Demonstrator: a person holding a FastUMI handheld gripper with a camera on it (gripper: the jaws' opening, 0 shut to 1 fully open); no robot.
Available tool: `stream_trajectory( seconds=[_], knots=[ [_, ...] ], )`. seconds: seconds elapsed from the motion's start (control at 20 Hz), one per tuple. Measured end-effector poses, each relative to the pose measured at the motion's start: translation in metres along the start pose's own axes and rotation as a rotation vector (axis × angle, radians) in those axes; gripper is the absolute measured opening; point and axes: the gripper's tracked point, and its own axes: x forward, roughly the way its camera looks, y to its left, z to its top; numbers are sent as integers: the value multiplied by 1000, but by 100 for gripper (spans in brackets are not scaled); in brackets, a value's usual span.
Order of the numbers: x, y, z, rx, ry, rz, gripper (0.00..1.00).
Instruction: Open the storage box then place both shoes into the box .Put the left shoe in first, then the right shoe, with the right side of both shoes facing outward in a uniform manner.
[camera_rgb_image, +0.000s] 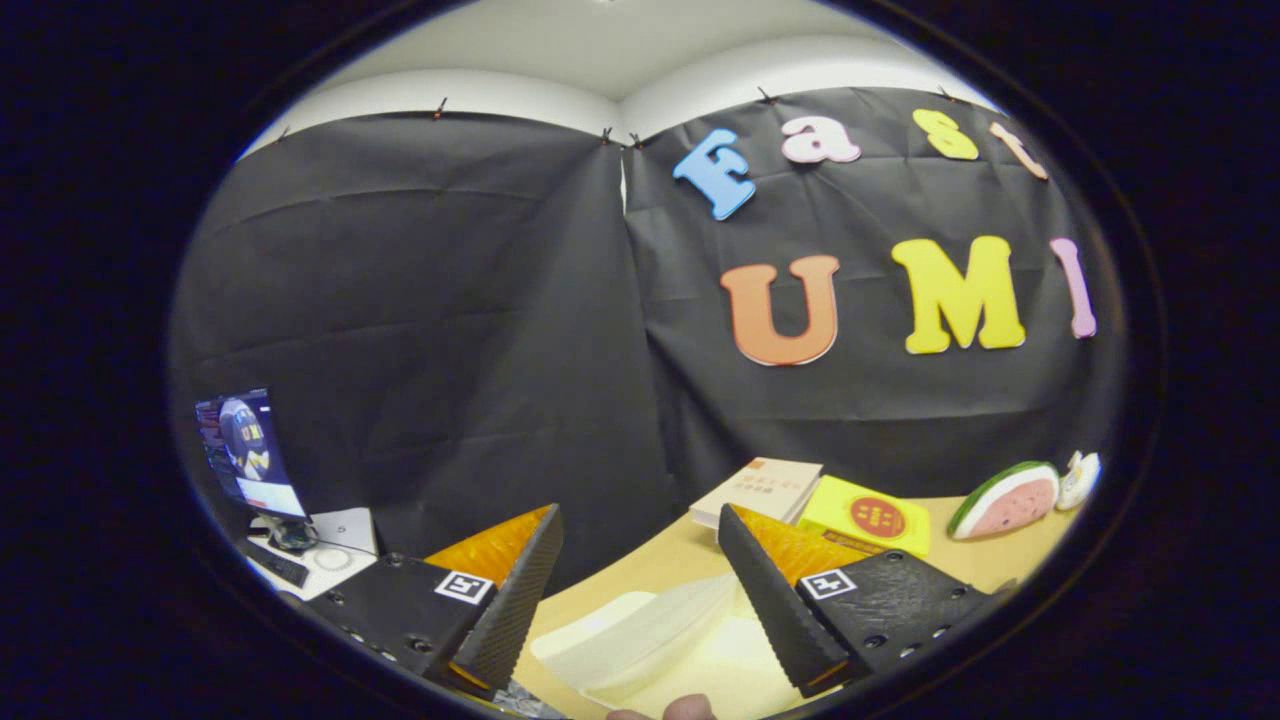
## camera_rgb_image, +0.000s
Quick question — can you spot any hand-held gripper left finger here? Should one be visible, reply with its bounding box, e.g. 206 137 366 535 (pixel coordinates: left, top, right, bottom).
300 503 564 699

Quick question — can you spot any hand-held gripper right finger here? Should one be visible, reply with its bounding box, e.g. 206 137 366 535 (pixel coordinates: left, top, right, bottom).
717 503 1016 699

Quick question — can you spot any cream fabric storage box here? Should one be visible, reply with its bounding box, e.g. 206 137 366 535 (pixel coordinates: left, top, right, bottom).
530 572 811 716

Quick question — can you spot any yellow book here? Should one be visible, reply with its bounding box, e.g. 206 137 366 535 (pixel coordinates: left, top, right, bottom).
800 475 931 558

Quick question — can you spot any beige book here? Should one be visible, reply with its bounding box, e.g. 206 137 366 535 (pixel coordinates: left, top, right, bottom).
690 457 823 529

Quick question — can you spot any white side table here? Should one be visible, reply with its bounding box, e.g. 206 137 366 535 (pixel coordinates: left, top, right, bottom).
250 507 379 601

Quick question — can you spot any black keyboard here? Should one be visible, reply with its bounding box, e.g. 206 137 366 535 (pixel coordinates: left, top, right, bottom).
245 540 311 589

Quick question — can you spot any watermelon slice plush toy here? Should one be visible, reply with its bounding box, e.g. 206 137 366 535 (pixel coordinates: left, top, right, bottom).
948 461 1061 541

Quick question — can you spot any black backdrop cloth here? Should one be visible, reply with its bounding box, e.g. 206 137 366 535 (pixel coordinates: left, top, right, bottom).
170 85 1126 591

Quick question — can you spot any computer monitor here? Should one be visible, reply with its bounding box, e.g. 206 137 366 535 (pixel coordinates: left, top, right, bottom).
195 388 319 551

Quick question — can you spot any white plush toy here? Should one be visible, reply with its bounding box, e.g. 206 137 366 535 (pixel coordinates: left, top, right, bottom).
1058 451 1102 511

